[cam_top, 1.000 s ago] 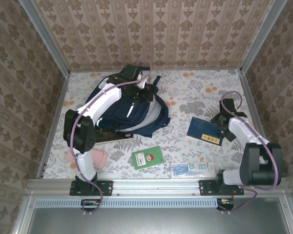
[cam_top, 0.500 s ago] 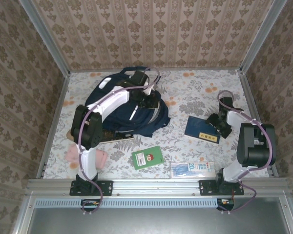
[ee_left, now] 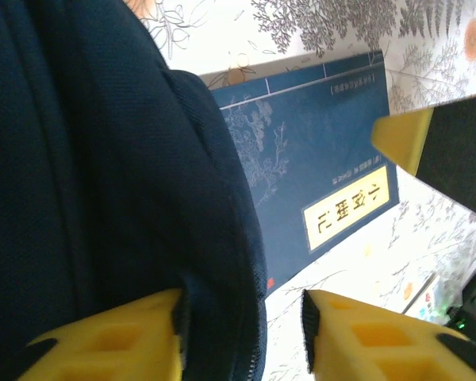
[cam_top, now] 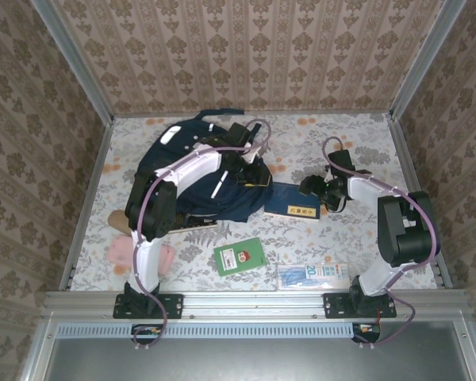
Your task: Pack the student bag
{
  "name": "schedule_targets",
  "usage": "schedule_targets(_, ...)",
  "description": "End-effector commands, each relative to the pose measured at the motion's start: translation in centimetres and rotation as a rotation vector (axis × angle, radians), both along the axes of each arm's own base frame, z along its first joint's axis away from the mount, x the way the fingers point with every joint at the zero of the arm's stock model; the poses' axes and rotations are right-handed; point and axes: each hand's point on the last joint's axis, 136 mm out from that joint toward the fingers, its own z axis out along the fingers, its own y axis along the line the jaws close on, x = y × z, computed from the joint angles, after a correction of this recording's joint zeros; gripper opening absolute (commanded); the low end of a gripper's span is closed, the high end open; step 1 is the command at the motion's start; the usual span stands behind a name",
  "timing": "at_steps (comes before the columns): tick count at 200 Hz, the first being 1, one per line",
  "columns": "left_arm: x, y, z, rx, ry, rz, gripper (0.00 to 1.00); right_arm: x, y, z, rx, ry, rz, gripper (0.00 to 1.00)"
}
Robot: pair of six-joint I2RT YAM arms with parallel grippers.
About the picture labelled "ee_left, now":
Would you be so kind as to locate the floral table cloth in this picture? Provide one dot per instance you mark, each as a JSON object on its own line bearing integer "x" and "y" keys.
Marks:
{"x": 222, "y": 24}

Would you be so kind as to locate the navy blue student backpack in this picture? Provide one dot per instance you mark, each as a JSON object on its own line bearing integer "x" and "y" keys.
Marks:
{"x": 103, "y": 158}

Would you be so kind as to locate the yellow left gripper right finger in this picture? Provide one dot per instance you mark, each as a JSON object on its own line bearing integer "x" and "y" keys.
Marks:
{"x": 381, "y": 345}

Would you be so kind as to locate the clear plastic stationery pack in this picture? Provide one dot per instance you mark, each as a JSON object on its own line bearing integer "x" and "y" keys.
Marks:
{"x": 424, "y": 297}

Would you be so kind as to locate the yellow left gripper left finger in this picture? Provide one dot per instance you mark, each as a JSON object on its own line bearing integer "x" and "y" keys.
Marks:
{"x": 115, "y": 349}

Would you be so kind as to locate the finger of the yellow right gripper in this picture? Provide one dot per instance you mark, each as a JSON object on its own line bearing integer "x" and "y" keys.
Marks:
{"x": 452, "y": 151}

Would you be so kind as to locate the blue book yellow label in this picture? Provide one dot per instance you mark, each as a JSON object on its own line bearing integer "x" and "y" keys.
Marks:
{"x": 301, "y": 139}

